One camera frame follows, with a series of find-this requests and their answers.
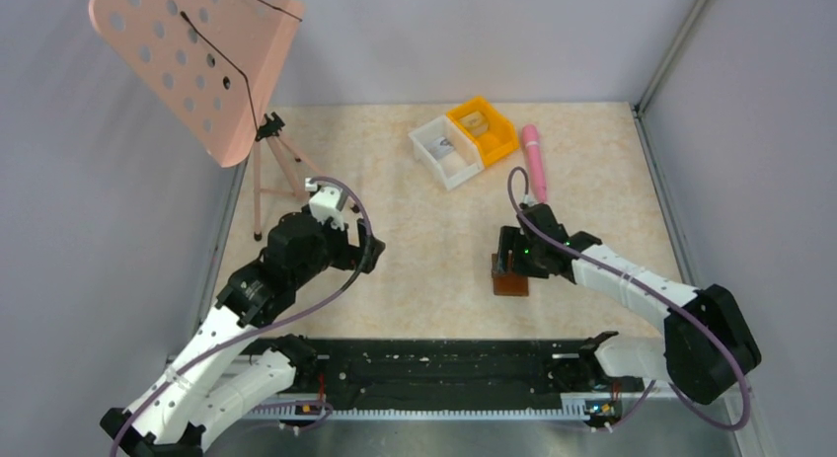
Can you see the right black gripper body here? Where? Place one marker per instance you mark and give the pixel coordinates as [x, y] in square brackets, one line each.
[513, 262]

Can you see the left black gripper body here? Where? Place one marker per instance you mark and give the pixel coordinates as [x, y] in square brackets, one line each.
[366, 248]

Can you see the brown leather card holder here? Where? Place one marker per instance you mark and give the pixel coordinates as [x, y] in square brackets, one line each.
[506, 282]

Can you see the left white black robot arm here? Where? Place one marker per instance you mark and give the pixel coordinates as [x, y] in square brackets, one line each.
[307, 263]

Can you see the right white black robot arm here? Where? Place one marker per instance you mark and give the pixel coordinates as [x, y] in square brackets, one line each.
[705, 343]

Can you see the pink marker pen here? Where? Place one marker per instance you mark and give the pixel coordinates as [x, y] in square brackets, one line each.
[538, 181]

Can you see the yellow plastic bin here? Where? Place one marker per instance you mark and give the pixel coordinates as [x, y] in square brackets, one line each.
[499, 141]

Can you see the small item in white bin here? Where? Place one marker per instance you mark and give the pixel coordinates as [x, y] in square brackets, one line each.
[441, 147]

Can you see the white plastic bin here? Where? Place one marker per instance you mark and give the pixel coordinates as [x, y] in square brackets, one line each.
[455, 169]

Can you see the tan item in yellow bin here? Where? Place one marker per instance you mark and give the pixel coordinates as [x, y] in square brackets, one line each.
[475, 123]

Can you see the pink perforated music stand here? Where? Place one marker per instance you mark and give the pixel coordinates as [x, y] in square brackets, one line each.
[214, 64]

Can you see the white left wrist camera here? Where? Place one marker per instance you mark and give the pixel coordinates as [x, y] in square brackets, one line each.
[326, 203]

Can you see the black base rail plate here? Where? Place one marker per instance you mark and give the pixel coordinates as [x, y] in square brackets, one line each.
[457, 378]

